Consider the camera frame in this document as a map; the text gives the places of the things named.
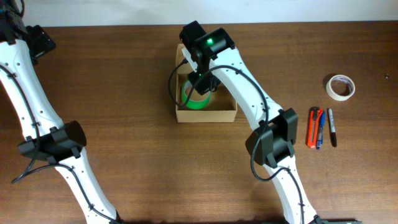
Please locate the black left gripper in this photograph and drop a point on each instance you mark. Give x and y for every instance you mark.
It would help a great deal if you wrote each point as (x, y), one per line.
(42, 42)

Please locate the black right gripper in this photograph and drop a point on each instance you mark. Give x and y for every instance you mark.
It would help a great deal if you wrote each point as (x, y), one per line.
(201, 85)

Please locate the green tape roll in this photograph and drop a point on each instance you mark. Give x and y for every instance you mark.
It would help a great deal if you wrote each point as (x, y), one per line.
(196, 101)

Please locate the brown cardboard box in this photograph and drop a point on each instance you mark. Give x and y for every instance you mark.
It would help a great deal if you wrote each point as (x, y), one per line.
(221, 107)

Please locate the orange utility knife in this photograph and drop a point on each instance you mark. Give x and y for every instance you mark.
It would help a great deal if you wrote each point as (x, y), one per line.
(314, 118)

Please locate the blue ballpoint pen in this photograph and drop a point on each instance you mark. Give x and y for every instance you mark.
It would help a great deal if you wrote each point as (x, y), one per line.
(320, 132)

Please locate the black permanent marker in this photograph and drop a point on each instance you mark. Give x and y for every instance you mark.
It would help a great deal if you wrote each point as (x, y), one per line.
(332, 128)

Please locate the beige masking tape roll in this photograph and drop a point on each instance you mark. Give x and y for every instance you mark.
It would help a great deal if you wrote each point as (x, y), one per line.
(340, 87)

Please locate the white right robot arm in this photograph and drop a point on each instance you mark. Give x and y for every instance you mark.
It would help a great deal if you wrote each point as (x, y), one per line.
(215, 59)

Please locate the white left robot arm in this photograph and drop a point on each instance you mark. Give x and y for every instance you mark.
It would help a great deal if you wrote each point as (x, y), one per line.
(46, 137)

